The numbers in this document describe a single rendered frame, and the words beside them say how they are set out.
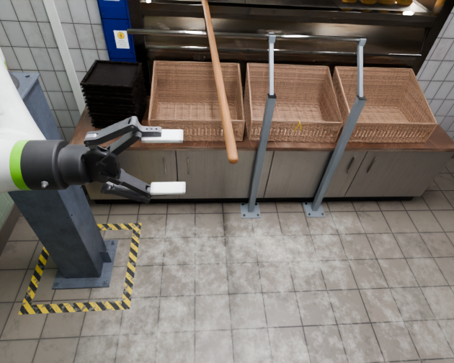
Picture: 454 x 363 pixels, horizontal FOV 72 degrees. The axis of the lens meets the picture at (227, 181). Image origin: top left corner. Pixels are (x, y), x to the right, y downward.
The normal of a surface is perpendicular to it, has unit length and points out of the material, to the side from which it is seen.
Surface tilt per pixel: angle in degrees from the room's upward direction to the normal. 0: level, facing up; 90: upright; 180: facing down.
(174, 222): 0
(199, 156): 90
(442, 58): 90
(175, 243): 0
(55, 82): 90
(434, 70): 90
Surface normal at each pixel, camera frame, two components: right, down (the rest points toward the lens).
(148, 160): 0.07, 0.72
